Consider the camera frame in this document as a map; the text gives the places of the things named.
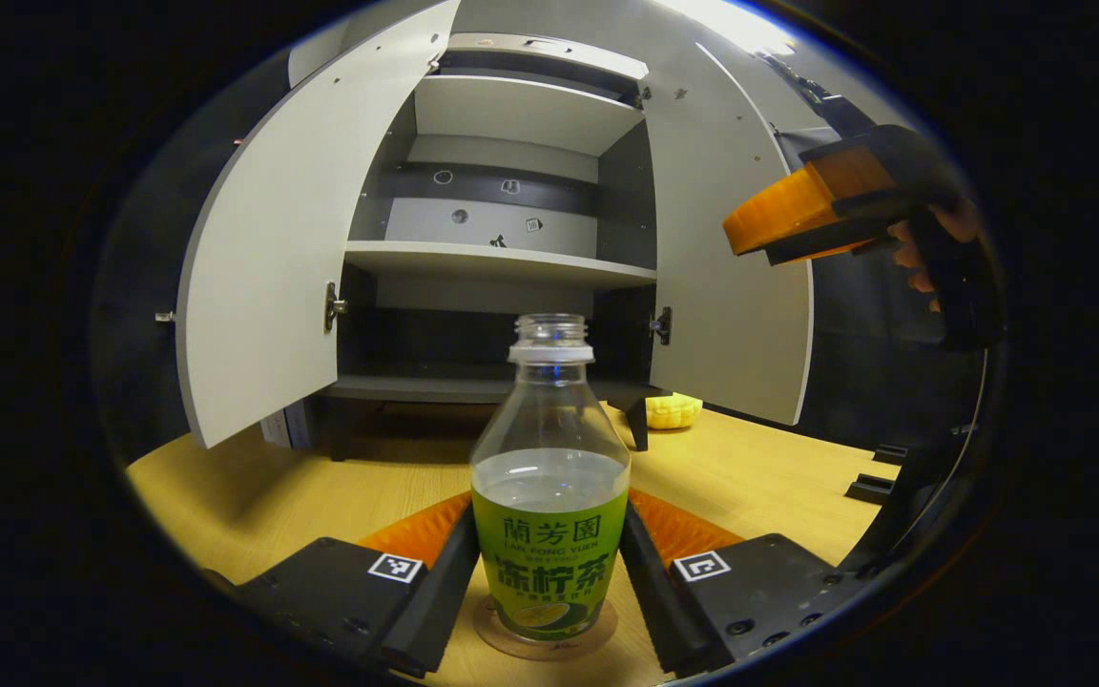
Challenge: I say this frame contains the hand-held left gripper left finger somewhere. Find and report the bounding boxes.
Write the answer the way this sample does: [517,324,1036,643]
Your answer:
[201,491,482,680]

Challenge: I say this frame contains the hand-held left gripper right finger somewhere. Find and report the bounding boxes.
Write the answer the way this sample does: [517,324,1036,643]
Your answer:
[618,489,880,678]

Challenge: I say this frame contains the round brown coaster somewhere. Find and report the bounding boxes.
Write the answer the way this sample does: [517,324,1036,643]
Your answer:
[473,596,619,661]

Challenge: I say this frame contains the white cabinet door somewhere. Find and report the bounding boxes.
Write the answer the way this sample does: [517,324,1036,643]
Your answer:
[643,43,815,427]
[176,0,462,449]

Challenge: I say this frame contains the white and grey cabinet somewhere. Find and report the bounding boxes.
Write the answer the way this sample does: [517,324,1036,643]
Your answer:
[321,31,674,464]

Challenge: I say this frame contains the clear bottle with green label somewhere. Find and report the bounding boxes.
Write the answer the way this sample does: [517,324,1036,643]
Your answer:
[469,313,632,642]

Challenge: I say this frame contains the white cabinet drawer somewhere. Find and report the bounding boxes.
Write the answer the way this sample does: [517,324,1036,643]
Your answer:
[445,31,651,82]

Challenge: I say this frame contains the black backdrop cloth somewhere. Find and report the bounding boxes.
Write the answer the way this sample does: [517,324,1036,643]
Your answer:
[774,124,985,459]
[96,86,193,468]

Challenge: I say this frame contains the yellow ribbed toy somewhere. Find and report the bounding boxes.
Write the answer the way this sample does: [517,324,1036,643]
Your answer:
[645,392,703,431]

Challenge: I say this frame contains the long ceiling light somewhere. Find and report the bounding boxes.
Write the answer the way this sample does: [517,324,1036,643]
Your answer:
[664,0,798,55]

